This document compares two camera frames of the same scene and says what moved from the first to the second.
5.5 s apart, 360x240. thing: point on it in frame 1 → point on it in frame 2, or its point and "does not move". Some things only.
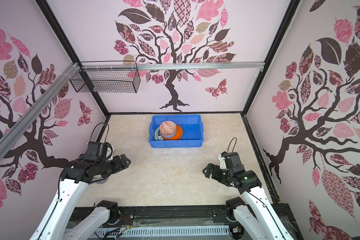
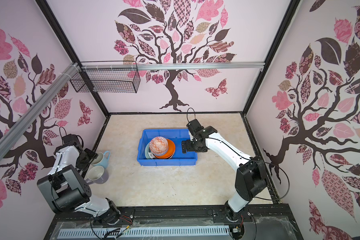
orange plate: (179, 133) → (170, 152)
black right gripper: (215, 175) → (187, 142)
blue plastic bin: (193, 131) → (177, 135)
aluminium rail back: (162, 66) does not move
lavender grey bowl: (168, 136) → (162, 153)
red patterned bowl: (167, 127) → (158, 145)
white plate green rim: (158, 136) → (148, 154)
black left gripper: (118, 167) → (92, 155)
